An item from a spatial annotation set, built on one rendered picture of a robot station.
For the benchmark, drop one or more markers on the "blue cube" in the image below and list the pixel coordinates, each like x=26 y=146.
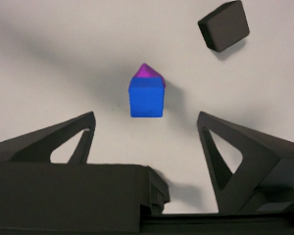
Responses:
x=146 y=97

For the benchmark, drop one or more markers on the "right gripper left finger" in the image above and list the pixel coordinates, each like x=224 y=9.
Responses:
x=37 y=146

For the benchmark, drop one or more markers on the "purple cube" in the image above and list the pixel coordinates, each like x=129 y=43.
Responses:
x=147 y=71

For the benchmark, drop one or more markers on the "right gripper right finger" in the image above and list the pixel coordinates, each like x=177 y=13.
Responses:
x=267 y=161

